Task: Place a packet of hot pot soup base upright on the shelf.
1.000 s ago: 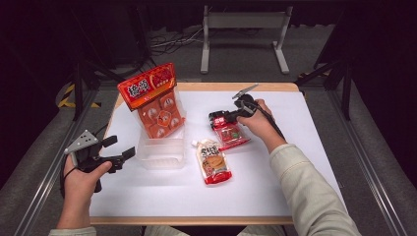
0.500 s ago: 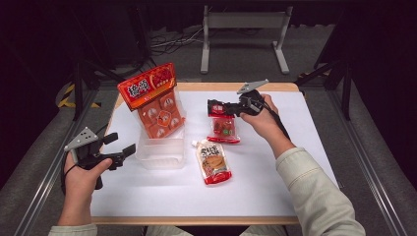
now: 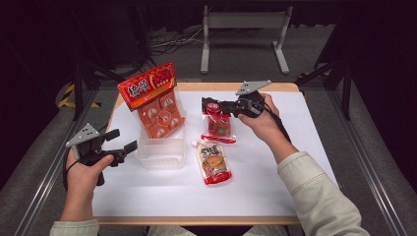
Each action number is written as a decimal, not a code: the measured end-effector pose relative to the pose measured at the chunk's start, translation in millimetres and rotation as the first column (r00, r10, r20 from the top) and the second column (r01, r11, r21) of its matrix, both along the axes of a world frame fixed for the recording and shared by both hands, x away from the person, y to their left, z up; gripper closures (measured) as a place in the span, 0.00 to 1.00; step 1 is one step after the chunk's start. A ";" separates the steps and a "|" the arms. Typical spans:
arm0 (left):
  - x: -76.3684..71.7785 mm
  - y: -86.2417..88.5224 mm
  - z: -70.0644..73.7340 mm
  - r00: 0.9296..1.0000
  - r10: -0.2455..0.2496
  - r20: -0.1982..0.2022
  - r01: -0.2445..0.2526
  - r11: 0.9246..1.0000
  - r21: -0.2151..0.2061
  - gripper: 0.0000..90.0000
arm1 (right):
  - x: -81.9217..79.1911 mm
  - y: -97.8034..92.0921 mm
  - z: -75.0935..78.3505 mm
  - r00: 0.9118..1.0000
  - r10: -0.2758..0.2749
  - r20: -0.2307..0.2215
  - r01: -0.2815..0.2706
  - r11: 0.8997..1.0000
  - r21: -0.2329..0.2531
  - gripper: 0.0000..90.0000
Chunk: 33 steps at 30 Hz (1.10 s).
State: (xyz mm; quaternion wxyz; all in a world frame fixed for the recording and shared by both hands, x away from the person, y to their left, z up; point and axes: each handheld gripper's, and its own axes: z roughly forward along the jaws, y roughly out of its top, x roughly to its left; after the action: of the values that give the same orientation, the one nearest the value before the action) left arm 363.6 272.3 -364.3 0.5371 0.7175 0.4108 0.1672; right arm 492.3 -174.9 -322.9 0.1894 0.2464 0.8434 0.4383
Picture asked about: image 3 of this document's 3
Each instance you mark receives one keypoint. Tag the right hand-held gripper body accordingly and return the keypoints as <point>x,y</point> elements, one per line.
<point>249,103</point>

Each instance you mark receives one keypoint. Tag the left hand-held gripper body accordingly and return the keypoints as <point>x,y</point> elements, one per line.
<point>88,144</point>

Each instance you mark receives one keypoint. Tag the small red snack packet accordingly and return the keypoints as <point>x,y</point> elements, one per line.
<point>218,126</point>

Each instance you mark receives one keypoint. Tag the translucent plastic storage box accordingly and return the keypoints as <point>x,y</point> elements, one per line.
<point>160,154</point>

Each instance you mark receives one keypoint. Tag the large orange snack packet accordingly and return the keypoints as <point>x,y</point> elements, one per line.
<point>147,88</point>

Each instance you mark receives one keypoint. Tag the person's right hand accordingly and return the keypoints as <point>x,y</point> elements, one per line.
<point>265,124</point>

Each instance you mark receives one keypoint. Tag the person's left hand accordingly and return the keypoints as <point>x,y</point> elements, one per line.
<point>82,180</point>

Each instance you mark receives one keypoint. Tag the yellow black hazard tape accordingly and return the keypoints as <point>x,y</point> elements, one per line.
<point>65,95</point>

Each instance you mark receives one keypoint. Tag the spouted sauce pouch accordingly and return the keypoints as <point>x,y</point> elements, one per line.
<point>213,164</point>

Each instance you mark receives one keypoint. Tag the black tripod stand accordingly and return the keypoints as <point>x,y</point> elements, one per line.
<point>77,88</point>
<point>345,95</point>

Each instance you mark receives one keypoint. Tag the white table mat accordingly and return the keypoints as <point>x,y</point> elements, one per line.
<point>262,183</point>

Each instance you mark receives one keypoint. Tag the aluminium frame rail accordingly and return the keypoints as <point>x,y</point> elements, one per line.
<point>42,183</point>
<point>370,170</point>

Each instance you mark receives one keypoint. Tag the metal frame stand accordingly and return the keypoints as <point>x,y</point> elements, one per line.
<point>244,20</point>

